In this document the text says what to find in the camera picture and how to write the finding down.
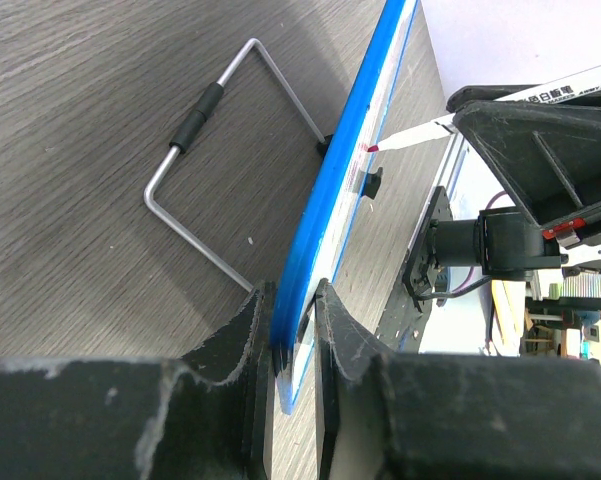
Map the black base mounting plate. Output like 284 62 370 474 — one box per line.
376 185 456 354

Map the white marker with magenta cap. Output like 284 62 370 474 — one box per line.
367 58 601 154

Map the metal wire whiteboard stand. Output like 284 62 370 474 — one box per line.
143 37 328 292

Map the blue framed whiteboard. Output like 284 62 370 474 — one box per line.
270 1 418 414

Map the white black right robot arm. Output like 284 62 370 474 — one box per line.
430 85 601 280

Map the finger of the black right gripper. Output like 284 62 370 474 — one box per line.
453 100 601 245
446 85 601 113

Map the yellow framed whiteboard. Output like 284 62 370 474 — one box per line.
491 280 526 357

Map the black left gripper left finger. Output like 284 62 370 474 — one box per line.
0 282 275 479

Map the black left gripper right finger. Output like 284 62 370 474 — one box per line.
315 280 601 479

